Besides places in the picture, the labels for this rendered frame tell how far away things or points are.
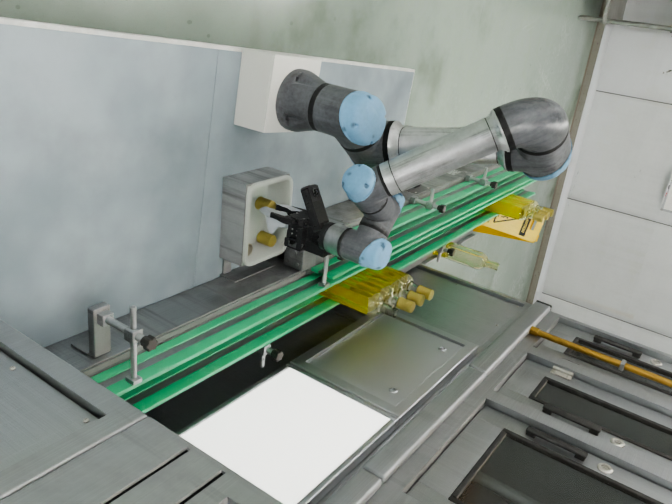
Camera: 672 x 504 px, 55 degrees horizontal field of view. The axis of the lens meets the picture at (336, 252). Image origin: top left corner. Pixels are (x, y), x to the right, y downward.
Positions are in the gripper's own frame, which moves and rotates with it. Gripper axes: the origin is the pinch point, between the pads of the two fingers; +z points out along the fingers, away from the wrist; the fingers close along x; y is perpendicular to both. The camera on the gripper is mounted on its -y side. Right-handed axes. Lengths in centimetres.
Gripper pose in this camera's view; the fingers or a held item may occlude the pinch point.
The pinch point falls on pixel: (269, 206)
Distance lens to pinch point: 167.1
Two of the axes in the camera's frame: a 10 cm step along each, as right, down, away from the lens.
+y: -1.3, 9.2, 3.7
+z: -8.1, -3.1, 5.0
